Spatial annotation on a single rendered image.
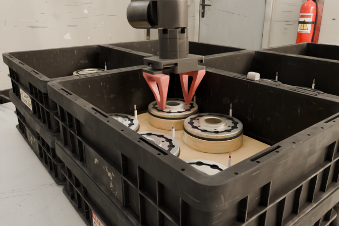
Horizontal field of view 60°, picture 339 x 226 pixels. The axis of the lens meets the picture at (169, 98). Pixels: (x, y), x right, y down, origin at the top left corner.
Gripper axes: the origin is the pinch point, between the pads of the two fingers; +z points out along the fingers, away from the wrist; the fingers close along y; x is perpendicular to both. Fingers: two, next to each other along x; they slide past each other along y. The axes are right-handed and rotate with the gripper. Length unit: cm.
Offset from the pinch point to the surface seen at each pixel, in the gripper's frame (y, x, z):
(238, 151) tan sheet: -1.3, 16.3, 4.8
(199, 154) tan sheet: 4.6, 13.4, 4.6
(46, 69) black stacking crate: 15.0, -46.7, -2.0
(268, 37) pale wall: -257, -181, 12
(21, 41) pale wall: -14, -336, 8
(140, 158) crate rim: 20.0, 23.4, -3.6
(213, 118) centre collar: -1.6, 9.7, 1.0
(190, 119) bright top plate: 1.1, 6.7, 1.4
